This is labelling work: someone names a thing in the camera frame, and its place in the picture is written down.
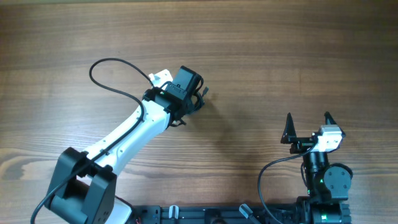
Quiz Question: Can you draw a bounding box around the camera cable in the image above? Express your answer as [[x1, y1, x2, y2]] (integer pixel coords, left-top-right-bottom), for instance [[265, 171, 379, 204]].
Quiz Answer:
[[257, 141, 318, 224], [30, 57, 155, 224]]

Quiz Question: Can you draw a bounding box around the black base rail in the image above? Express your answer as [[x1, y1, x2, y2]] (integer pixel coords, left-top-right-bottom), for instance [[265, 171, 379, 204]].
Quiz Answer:
[[127, 203, 311, 224]]

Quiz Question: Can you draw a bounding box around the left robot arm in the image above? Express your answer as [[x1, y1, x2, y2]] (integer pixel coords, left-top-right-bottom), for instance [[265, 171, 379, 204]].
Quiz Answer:
[[30, 66, 207, 224]]

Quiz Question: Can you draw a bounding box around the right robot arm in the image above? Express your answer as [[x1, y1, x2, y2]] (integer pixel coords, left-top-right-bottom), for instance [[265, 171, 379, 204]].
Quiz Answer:
[[280, 112, 353, 224]]

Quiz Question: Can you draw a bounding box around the left camera cable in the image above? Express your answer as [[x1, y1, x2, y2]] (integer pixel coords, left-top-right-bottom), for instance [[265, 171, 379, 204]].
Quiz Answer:
[[30, 57, 155, 224]]

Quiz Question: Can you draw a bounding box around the right camera cable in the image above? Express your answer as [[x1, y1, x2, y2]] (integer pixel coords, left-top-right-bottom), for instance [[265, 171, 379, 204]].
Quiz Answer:
[[257, 141, 318, 224]]

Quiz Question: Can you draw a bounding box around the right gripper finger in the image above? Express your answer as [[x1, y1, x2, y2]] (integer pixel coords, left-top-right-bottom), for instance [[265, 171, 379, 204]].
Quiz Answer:
[[324, 111, 346, 137], [280, 113, 297, 144]]

